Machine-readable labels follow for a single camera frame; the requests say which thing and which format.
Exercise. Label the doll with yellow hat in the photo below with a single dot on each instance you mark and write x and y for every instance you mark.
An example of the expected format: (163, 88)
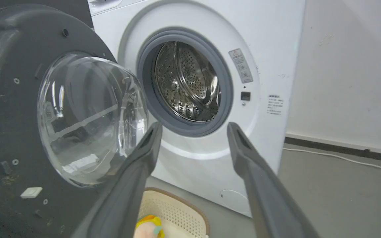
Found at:
(149, 227)

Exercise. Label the cream perforated laundry basket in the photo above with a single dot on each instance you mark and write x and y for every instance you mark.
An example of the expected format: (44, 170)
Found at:
(174, 211)

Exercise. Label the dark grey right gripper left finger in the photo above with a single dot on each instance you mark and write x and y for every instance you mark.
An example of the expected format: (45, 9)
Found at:
(124, 195)

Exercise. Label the white front-load washing machine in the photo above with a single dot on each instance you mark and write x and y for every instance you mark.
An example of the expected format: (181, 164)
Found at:
(207, 96)

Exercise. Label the grey washing machine door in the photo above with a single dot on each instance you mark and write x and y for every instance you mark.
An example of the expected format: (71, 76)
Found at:
(45, 122)

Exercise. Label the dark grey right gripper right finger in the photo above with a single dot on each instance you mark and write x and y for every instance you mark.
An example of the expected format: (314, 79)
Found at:
(266, 198)

